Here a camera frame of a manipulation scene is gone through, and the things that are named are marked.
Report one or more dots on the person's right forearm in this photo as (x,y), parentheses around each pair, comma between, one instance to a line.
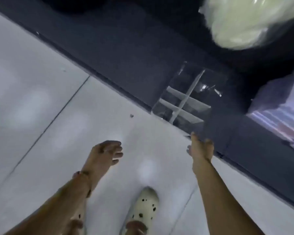
(218,198)

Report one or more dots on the cream right clog shoe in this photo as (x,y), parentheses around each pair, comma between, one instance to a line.
(144,203)

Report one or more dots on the person's left forearm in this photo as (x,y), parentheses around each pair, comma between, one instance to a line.
(51,212)

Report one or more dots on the dark blue sofa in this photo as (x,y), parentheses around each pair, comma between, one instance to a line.
(127,46)

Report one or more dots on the clear plastic organizer box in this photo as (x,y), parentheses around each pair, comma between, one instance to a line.
(186,99)

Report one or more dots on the person's right hand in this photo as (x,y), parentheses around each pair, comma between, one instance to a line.
(202,150)

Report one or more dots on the person's left hand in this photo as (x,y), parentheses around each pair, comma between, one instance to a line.
(104,156)

